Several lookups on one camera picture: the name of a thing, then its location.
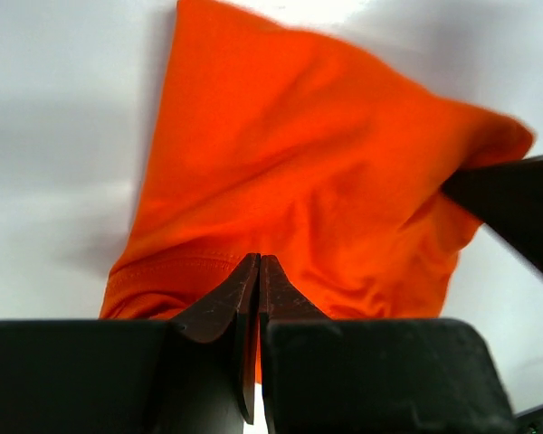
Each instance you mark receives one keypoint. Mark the orange t-shirt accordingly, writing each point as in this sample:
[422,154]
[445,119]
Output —
[289,143]

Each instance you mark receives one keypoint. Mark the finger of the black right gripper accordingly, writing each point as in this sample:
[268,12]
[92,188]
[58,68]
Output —
[509,199]

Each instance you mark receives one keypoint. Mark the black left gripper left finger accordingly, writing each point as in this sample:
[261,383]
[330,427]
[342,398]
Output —
[193,373]

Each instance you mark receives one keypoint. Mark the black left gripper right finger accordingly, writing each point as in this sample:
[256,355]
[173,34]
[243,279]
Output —
[321,375]

